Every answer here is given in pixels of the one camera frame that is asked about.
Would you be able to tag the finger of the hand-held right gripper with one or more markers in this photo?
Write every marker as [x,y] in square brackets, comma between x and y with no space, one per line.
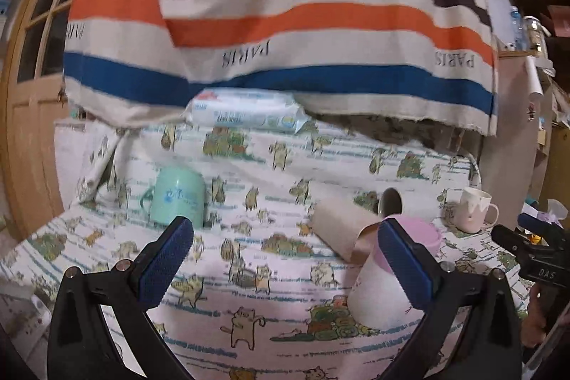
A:
[510,240]
[530,222]

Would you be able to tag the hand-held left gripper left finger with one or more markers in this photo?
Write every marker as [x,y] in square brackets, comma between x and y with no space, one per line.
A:
[164,262]

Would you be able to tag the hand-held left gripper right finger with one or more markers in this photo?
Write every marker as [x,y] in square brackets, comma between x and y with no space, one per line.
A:
[406,268]

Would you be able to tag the white cup with pink base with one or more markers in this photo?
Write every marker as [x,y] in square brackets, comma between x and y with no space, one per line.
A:
[378,295]

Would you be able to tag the white steel-lined cup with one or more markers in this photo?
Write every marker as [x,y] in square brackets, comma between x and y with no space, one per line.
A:
[416,206]

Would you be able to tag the beige tumbler cup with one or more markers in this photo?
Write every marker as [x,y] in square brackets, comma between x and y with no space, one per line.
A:
[334,224]

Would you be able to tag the person's right hand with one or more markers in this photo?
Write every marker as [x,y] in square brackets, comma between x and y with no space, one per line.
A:
[534,317]

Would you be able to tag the white ceramic mug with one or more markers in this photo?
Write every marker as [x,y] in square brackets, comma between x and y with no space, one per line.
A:
[472,211]

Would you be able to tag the mint green mug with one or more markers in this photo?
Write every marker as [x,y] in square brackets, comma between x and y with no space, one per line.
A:
[178,197]

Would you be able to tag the wooden shelf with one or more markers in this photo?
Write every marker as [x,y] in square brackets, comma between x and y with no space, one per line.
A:
[552,117]

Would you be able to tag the cat printed bedsheet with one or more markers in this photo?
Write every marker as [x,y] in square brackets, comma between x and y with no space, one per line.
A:
[267,295]

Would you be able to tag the white paper roll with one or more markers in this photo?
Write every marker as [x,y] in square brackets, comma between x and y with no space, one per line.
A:
[534,77]

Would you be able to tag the wet wipes pack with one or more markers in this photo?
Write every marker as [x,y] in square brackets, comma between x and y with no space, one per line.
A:
[245,113]

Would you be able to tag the glass jar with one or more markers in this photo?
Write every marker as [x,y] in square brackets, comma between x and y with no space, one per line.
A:
[533,35]

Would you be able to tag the clear water bottle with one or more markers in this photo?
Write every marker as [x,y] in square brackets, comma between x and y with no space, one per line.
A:
[515,28]

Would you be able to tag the wooden door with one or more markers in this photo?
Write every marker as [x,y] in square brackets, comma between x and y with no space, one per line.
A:
[31,117]

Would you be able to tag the striped hanging cloth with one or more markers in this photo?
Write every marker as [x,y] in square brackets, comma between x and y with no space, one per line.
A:
[285,6]

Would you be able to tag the white metal bed frame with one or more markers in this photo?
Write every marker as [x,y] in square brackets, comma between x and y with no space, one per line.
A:
[474,170]

